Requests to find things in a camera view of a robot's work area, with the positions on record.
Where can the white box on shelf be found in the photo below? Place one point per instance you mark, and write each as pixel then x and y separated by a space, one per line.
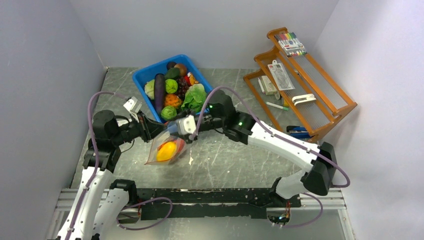
pixel 267 87

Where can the dark purple round fruit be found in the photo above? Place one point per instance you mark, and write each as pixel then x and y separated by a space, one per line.
pixel 170 64

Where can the yellow toy mango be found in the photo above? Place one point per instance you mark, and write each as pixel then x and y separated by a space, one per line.
pixel 166 151

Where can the dark toy grapes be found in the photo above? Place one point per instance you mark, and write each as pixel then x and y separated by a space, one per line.
pixel 182 88

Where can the green toy cabbage front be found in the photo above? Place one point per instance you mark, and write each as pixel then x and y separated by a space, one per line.
pixel 168 112

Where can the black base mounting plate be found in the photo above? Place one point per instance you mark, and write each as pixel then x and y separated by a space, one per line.
pixel 213 202

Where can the orange textured toy fruit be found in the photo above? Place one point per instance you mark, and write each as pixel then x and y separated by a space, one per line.
pixel 173 101

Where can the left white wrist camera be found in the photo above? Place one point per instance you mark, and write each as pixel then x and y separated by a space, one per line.
pixel 133 106

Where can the green toy ball vegetable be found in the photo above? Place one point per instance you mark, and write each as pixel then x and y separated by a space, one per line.
pixel 171 86

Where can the blue stapler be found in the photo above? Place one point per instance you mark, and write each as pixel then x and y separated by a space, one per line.
pixel 297 132

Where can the white stapler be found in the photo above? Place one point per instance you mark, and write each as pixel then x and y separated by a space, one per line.
pixel 303 99

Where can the clear zip top bag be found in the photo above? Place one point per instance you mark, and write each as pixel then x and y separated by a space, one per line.
pixel 170 134

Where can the dark green toy avocado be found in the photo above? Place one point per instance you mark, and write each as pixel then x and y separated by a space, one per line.
pixel 173 73

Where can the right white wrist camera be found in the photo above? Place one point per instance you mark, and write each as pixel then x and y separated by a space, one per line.
pixel 186 126

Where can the purple toy eggplant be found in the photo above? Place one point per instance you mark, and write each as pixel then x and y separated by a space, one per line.
pixel 159 92

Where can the green capped marker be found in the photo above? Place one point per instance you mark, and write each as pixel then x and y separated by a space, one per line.
pixel 277 106

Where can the green toy lettuce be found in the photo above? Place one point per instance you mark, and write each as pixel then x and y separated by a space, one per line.
pixel 195 97

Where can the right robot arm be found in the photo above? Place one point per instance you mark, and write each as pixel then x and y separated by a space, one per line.
pixel 316 161

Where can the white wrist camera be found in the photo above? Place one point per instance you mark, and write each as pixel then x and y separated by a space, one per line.
pixel 186 126
pixel 133 106

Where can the packaged item on shelf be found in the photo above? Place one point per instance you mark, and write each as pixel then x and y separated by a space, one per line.
pixel 280 76

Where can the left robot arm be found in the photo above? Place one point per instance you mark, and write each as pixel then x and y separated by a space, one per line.
pixel 98 201

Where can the red toy pepper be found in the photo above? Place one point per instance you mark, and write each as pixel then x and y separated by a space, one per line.
pixel 187 80

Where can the wooden rack shelf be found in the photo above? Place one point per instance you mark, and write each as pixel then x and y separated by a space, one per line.
pixel 308 77

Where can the coloured marker pen pack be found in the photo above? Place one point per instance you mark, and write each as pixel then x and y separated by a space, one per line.
pixel 290 44

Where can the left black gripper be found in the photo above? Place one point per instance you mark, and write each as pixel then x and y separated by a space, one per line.
pixel 148 128

